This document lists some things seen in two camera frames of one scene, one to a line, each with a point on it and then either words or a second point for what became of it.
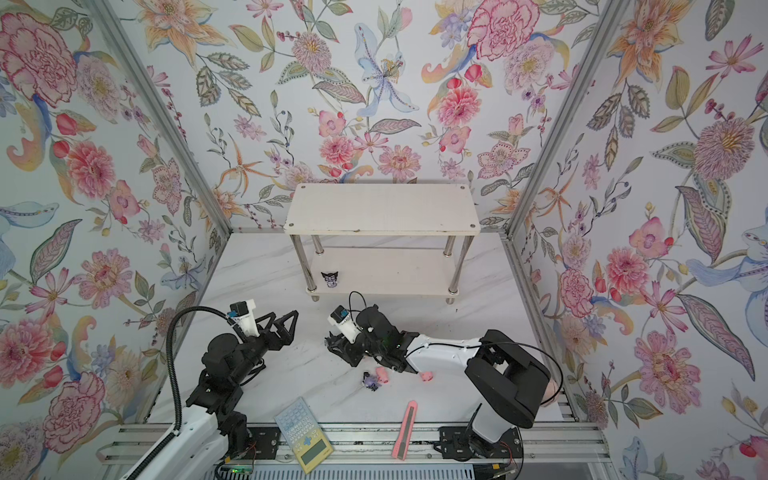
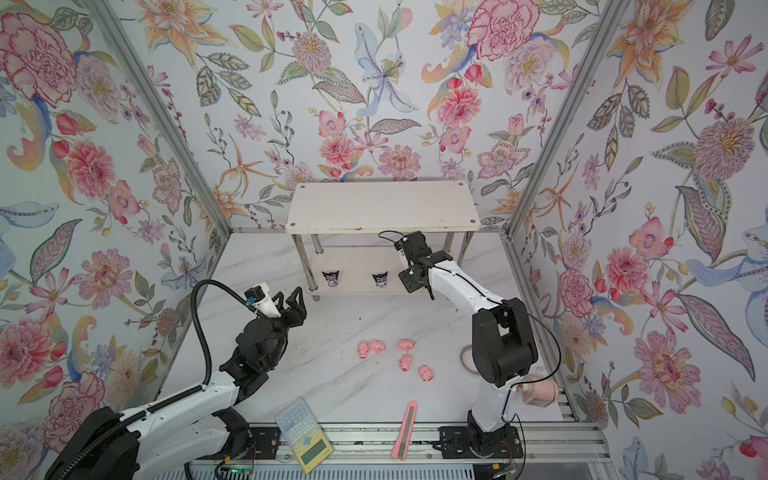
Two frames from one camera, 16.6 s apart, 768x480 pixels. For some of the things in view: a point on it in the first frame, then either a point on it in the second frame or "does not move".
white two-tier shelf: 387,239 does not move
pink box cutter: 401,446 does not move
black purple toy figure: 331,279 does not move
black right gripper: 346,350 → 405,276
